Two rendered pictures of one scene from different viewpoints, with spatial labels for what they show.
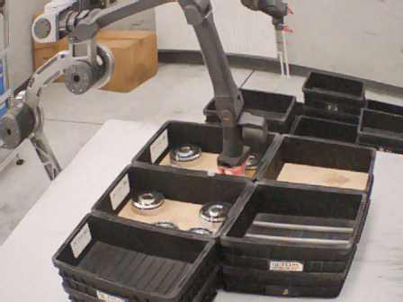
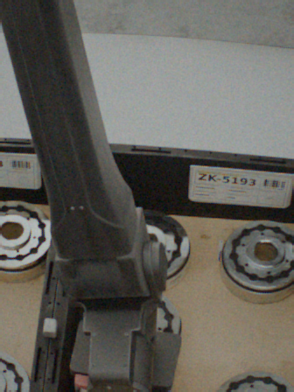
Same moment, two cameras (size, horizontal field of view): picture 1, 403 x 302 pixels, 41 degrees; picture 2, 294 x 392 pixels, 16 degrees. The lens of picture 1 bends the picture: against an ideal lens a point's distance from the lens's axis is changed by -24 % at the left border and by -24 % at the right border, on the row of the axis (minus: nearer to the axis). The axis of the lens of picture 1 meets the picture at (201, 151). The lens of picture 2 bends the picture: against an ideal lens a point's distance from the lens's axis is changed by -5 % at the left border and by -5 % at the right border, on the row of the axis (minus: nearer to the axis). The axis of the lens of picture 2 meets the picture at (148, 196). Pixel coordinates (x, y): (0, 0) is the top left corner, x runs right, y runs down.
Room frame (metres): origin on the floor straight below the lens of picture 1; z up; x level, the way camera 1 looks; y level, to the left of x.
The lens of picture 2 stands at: (1.62, -0.61, 1.83)
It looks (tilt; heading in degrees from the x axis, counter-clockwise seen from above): 49 degrees down; 70
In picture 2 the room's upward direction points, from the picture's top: 2 degrees clockwise
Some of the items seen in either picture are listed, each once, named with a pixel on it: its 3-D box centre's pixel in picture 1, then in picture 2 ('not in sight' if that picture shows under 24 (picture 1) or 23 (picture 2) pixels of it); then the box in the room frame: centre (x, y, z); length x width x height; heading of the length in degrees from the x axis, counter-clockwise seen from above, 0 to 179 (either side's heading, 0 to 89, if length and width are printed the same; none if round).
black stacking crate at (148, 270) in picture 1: (129, 269); not in sight; (1.35, 0.22, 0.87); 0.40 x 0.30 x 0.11; 66
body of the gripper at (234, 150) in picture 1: (233, 146); (125, 344); (1.79, -0.09, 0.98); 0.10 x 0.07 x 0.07; 151
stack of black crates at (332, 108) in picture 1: (337, 119); not in sight; (3.15, -0.78, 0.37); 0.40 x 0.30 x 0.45; 67
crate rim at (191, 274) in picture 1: (126, 256); not in sight; (1.35, 0.22, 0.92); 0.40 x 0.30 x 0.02; 66
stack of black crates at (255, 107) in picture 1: (255, 144); not in sight; (2.93, -0.26, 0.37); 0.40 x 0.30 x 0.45; 67
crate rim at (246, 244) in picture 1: (302, 218); not in sight; (1.46, -0.27, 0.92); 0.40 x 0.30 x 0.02; 66
